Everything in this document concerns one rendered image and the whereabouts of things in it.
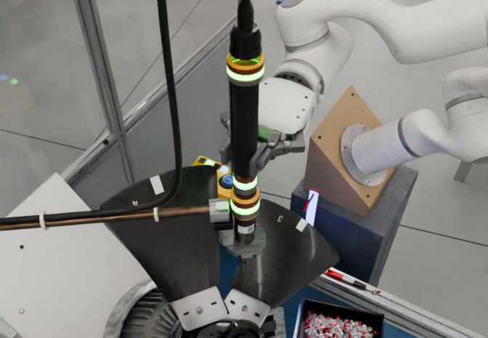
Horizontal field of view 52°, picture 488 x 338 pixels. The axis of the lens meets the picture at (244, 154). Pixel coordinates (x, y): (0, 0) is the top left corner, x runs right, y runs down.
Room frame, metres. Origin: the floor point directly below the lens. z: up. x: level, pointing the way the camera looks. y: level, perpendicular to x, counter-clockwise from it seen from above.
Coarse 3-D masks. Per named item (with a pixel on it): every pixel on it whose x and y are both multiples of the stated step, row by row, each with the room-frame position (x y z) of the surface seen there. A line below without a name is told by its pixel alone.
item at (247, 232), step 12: (240, 12) 0.48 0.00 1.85; (252, 12) 0.48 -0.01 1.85; (240, 24) 0.48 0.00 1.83; (252, 24) 0.48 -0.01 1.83; (240, 36) 0.47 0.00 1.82; (252, 36) 0.47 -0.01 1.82; (240, 48) 0.47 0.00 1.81; (252, 48) 0.47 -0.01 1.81; (240, 228) 0.47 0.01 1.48; (252, 228) 0.47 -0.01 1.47; (240, 240) 0.47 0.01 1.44; (252, 240) 0.47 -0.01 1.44
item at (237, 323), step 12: (180, 324) 0.44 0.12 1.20; (240, 324) 0.42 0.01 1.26; (252, 324) 0.43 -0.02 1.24; (180, 336) 0.42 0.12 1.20; (192, 336) 0.42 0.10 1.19; (204, 336) 0.41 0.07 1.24; (216, 336) 0.40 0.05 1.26; (228, 336) 0.39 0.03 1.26; (240, 336) 0.40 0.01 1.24; (252, 336) 0.41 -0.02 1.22
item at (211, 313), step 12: (216, 288) 0.47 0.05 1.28; (180, 300) 0.46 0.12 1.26; (192, 300) 0.46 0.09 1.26; (204, 300) 0.46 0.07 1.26; (216, 300) 0.46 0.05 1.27; (180, 312) 0.45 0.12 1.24; (192, 312) 0.45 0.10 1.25; (204, 312) 0.45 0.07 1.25; (216, 312) 0.44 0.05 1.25; (192, 324) 0.43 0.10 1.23; (204, 324) 0.43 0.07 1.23
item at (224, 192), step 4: (200, 156) 1.02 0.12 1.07; (196, 160) 1.00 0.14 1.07; (212, 160) 1.00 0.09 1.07; (192, 164) 0.99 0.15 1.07; (196, 164) 0.99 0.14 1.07; (200, 164) 0.99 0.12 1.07; (204, 164) 0.99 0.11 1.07; (220, 164) 0.99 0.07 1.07; (220, 168) 0.97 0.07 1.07; (228, 168) 0.97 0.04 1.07; (220, 172) 0.95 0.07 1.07; (228, 172) 0.95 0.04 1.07; (220, 176) 0.94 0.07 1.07; (220, 180) 0.92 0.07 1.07; (220, 184) 0.91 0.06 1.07; (220, 188) 0.90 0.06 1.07; (224, 188) 0.90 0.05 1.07; (228, 188) 0.89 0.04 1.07; (220, 192) 0.88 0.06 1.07; (224, 192) 0.88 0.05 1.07; (228, 192) 0.88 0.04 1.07; (220, 196) 0.88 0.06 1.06; (224, 196) 0.87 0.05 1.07; (228, 196) 0.87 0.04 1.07; (228, 200) 0.86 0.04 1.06
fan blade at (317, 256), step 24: (264, 216) 0.70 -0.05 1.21; (288, 216) 0.71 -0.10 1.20; (288, 240) 0.64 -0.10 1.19; (312, 240) 0.66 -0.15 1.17; (240, 264) 0.58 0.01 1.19; (264, 264) 0.58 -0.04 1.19; (288, 264) 0.59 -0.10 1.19; (312, 264) 0.60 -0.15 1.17; (240, 288) 0.53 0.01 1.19; (264, 288) 0.53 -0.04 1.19; (288, 288) 0.53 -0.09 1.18
